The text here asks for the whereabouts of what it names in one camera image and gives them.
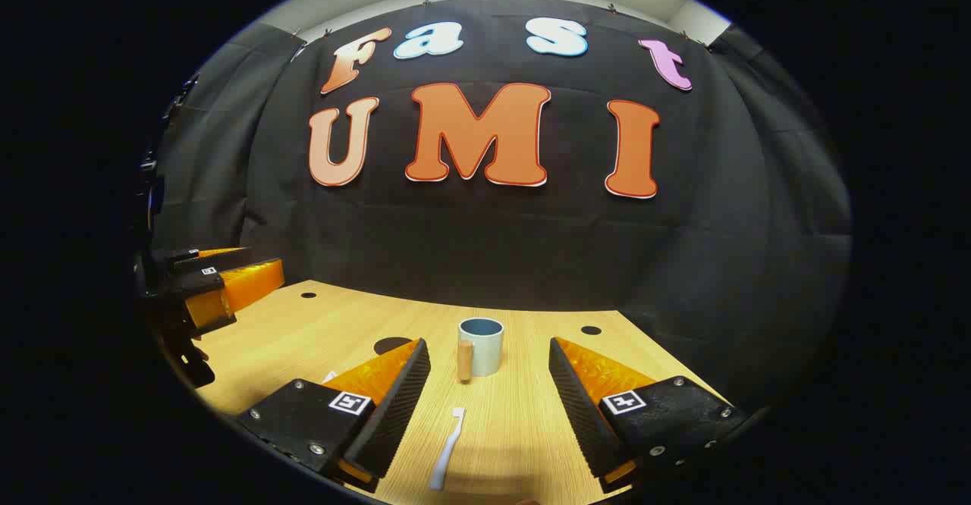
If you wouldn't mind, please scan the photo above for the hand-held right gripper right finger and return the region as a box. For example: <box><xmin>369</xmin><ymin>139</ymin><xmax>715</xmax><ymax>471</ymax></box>
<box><xmin>548</xmin><ymin>336</ymin><xmax>748</xmax><ymax>494</ymax></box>

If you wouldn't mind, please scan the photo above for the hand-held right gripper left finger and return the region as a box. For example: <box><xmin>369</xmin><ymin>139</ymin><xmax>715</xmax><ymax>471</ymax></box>
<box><xmin>235</xmin><ymin>337</ymin><xmax>432</xmax><ymax>494</ymax></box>

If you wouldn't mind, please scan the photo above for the white toothbrush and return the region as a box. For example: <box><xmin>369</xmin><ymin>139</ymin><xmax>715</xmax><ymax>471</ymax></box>
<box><xmin>429</xmin><ymin>406</ymin><xmax>467</xmax><ymax>491</ymax></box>

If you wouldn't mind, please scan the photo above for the pale blue cup wooden handle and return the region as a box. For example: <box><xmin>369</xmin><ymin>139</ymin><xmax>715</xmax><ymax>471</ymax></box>
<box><xmin>457</xmin><ymin>318</ymin><xmax>505</xmax><ymax>383</ymax></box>

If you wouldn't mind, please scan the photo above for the wooden desktop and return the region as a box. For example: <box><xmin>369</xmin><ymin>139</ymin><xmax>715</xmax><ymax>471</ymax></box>
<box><xmin>156</xmin><ymin>279</ymin><xmax>729</xmax><ymax>505</ymax></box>

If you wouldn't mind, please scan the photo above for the black backdrop cloth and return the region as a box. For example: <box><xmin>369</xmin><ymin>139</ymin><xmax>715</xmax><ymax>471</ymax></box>
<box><xmin>140</xmin><ymin>0</ymin><xmax>854</xmax><ymax>415</ymax></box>

